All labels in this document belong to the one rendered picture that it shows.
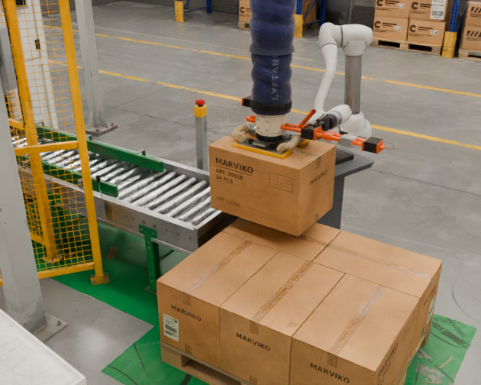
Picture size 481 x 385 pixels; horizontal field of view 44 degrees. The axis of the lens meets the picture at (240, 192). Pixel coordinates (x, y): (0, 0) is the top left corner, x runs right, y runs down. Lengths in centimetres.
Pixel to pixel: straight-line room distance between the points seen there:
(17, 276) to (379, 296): 196
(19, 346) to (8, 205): 136
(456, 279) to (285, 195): 160
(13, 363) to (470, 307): 287
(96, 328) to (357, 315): 162
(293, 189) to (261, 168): 21
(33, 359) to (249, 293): 130
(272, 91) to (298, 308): 111
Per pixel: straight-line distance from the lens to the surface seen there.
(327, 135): 310
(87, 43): 643
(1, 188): 327
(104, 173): 436
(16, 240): 343
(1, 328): 220
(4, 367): 204
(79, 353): 359
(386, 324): 289
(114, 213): 385
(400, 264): 332
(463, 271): 439
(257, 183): 321
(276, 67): 309
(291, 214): 317
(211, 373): 333
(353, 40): 372
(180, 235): 352
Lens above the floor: 233
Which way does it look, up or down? 27 degrees down
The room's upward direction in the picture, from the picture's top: straight up
